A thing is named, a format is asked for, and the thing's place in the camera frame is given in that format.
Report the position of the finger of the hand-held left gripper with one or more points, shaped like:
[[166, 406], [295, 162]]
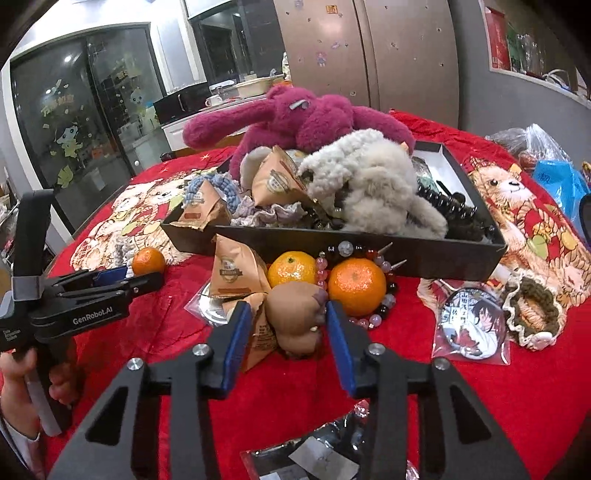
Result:
[[138, 284], [111, 275]]

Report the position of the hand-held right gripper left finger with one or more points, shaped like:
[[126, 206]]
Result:
[[235, 341]]

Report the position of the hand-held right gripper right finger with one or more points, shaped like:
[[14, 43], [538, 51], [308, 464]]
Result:
[[344, 350]]

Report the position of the orange mandarin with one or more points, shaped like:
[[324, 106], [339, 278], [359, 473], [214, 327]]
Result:
[[291, 272], [148, 262], [358, 286]]

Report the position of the white crochet scrunchie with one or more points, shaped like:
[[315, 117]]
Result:
[[123, 251]]

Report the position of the small brown plush toy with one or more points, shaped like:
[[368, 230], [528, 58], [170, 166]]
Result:
[[295, 318]]

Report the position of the black rectangular box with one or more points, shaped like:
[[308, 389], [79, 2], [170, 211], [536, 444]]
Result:
[[438, 258]]

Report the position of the brown lace-edged crochet scrunchie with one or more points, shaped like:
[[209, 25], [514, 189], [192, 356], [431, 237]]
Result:
[[531, 309]]

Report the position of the person's left forearm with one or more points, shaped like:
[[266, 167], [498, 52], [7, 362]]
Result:
[[18, 454]]

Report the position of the person's left hand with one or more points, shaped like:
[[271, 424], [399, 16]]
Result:
[[16, 387]]

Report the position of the silver round badge packet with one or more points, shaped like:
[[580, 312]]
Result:
[[205, 307]]

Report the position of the clear packet with labels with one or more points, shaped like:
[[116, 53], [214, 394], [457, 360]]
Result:
[[304, 457]]

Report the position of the round cartoon badge packet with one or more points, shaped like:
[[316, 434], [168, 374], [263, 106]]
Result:
[[466, 323]]

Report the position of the blue crochet scrunchie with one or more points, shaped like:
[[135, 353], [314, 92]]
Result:
[[229, 194]]

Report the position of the lavender crochet scrunchie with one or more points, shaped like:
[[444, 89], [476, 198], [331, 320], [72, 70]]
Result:
[[272, 214]]

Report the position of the sliding glass door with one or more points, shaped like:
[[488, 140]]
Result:
[[69, 138]]

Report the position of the beige plush toy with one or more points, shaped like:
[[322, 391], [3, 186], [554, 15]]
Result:
[[397, 203]]

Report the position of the white kitchen cabinet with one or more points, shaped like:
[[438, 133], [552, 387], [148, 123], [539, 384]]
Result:
[[203, 134]]

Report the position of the cream plush toy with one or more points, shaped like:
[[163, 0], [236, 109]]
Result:
[[253, 164]]

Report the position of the black hair claw clip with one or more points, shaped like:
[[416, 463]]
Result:
[[438, 203]]

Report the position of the black microwave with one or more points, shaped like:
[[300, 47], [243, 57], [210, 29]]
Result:
[[180, 104]]

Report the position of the red printed blanket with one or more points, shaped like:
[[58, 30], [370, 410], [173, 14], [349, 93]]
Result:
[[531, 392]]

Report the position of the white mug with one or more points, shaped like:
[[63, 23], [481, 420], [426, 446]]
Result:
[[213, 100]]

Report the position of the white basin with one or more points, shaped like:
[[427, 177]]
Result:
[[251, 87]]

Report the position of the magenta plush toy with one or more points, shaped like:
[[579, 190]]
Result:
[[323, 120]]

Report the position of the dark kitchen window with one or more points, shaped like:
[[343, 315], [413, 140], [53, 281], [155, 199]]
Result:
[[231, 46]]

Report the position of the printed snack bag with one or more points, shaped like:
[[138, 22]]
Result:
[[286, 67]]

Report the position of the blue plastic bag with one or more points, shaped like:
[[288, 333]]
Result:
[[558, 182]]

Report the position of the clear bag with dark contents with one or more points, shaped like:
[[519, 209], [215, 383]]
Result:
[[521, 141]]

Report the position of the silver double-door refrigerator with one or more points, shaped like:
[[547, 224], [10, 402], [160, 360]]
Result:
[[392, 60]]

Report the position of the red carton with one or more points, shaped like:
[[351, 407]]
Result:
[[496, 39]]

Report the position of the green carton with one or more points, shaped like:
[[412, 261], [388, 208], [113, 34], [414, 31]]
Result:
[[515, 48]]

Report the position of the clear glass pitcher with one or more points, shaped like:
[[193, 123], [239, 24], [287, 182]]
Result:
[[533, 53]]

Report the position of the white wall shelf unit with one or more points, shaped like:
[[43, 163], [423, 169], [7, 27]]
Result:
[[484, 32]]

